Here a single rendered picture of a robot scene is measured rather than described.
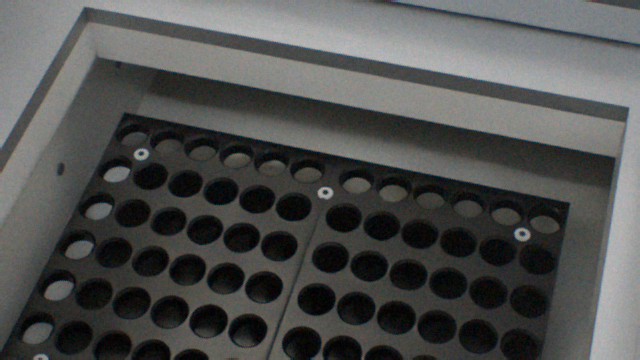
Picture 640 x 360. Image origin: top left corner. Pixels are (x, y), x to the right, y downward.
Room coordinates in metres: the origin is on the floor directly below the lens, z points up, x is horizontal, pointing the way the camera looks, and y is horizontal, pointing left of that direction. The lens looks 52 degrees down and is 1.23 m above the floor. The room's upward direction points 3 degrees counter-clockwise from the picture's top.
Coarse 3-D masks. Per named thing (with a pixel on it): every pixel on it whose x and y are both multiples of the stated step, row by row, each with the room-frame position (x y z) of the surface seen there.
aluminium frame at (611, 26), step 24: (408, 0) 0.30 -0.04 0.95; (432, 0) 0.30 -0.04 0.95; (456, 0) 0.29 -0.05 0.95; (480, 0) 0.29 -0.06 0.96; (504, 0) 0.29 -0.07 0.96; (528, 0) 0.29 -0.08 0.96; (552, 0) 0.28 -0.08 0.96; (576, 0) 0.28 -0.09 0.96; (600, 0) 0.28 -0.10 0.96; (624, 0) 0.28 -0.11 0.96; (528, 24) 0.29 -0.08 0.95; (552, 24) 0.28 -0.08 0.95; (576, 24) 0.28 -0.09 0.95; (600, 24) 0.28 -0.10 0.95; (624, 24) 0.28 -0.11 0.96
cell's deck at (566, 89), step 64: (0, 0) 0.32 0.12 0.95; (64, 0) 0.31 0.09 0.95; (128, 0) 0.31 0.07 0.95; (192, 0) 0.31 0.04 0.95; (256, 0) 0.31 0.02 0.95; (320, 0) 0.31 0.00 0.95; (384, 0) 0.31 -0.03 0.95; (0, 64) 0.28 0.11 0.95; (64, 64) 0.29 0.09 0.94; (192, 64) 0.30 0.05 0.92; (256, 64) 0.29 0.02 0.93; (320, 64) 0.28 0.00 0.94; (384, 64) 0.27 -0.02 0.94; (448, 64) 0.27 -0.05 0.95; (512, 64) 0.27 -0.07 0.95; (576, 64) 0.27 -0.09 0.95; (0, 128) 0.25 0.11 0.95; (512, 128) 0.26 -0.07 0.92; (576, 128) 0.25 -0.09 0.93; (0, 192) 0.24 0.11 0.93
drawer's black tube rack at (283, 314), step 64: (128, 192) 0.26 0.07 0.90; (192, 192) 0.28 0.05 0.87; (256, 192) 0.26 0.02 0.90; (320, 192) 0.25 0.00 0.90; (64, 256) 0.23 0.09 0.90; (128, 256) 0.25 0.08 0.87; (192, 256) 0.23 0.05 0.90; (256, 256) 0.22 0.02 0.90; (320, 256) 0.24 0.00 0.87; (384, 256) 0.22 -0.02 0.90; (448, 256) 0.22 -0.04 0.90; (512, 256) 0.22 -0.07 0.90; (64, 320) 0.20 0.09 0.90; (128, 320) 0.20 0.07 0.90; (192, 320) 0.20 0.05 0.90; (256, 320) 0.20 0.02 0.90; (320, 320) 0.20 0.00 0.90; (384, 320) 0.21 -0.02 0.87; (448, 320) 0.20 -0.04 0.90; (512, 320) 0.19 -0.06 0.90
